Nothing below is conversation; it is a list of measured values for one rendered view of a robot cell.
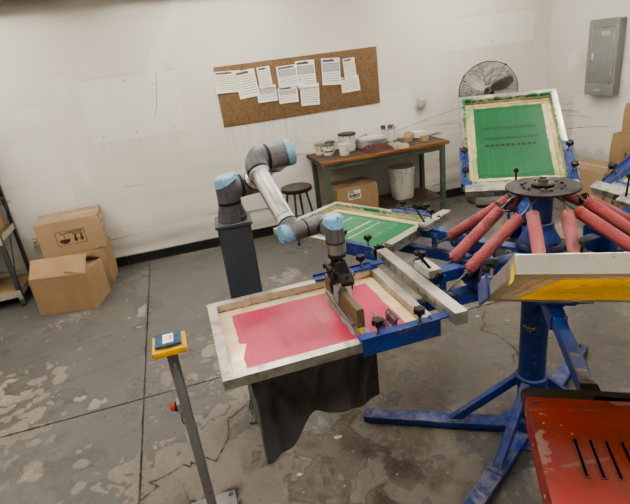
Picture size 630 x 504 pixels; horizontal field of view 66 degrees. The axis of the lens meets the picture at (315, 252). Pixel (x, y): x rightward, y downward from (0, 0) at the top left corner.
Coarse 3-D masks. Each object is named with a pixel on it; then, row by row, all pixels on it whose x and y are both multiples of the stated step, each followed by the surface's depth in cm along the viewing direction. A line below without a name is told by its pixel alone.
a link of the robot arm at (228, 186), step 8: (224, 176) 239; (232, 176) 237; (240, 176) 241; (216, 184) 238; (224, 184) 236; (232, 184) 238; (240, 184) 240; (216, 192) 240; (224, 192) 238; (232, 192) 239; (240, 192) 241; (224, 200) 239; (232, 200) 240
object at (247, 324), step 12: (360, 288) 214; (300, 300) 210; (312, 300) 209; (324, 300) 208; (360, 300) 204; (372, 300) 203; (252, 312) 205; (264, 312) 204; (324, 312) 198; (336, 312) 197; (240, 324) 197; (252, 324) 196; (264, 324) 195; (240, 336) 188
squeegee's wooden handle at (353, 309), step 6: (342, 288) 193; (342, 294) 189; (348, 294) 188; (342, 300) 190; (348, 300) 183; (354, 300) 183; (342, 306) 192; (348, 306) 184; (354, 306) 178; (360, 306) 178; (348, 312) 185; (354, 312) 178; (360, 312) 176; (354, 318) 179; (360, 318) 177; (360, 324) 177
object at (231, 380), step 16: (368, 272) 223; (288, 288) 215; (304, 288) 216; (320, 288) 219; (384, 288) 211; (400, 288) 202; (208, 304) 209; (224, 304) 208; (240, 304) 210; (416, 304) 188; (224, 352) 173; (320, 352) 166; (336, 352) 166; (352, 352) 168; (224, 368) 164; (256, 368) 162; (272, 368) 161; (288, 368) 163; (304, 368) 164; (224, 384) 157; (240, 384) 159
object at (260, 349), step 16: (384, 304) 198; (336, 320) 191; (368, 320) 188; (400, 320) 186; (256, 336) 187; (336, 336) 180; (352, 336) 179; (256, 352) 177; (272, 352) 176; (288, 352) 174; (304, 352) 173
